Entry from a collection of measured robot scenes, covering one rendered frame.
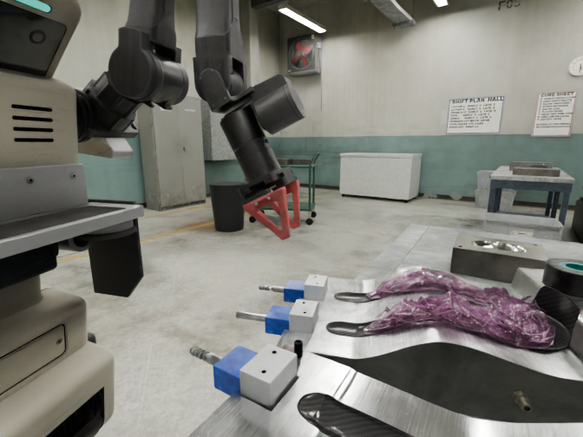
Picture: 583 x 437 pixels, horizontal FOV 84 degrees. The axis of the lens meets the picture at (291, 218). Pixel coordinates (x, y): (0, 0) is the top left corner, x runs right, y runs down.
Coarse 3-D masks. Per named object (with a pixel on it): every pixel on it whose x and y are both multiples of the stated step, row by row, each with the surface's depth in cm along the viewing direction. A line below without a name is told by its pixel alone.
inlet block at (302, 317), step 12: (300, 300) 53; (240, 312) 53; (252, 312) 53; (276, 312) 52; (288, 312) 52; (300, 312) 49; (312, 312) 49; (276, 324) 50; (288, 324) 49; (300, 324) 48; (312, 324) 48
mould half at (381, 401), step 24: (312, 360) 37; (312, 384) 33; (336, 384) 33; (360, 384) 34; (384, 384) 34; (240, 408) 30; (264, 408) 30; (288, 408) 30; (360, 408) 31; (384, 408) 31; (408, 408) 31; (432, 408) 31; (216, 432) 28; (240, 432) 28; (264, 432) 28; (288, 432) 28; (312, 432) 28; (408, 432) 28; (432, 432) 29; (456, 432) 29; (480, 432) 28; (504, 432) 28; (528, 432) 27; (552, 432) 26; (576, 432) 25
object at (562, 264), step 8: (552, 264) 51; (560, 264) 51; (568, 264) 52; (576, 264) 51; (544, 272) 52; (552, 272) 50; (560, 272) 49; (568, 272) 48; (576, 272) 48; (544, 280) 52; (552, 280) 50; (560, 280) 49; (568, 280) 48; (576, 280) 47; (560, 288) 49; (568, 288) 48; (576, 288) 48; (576, 296) 48
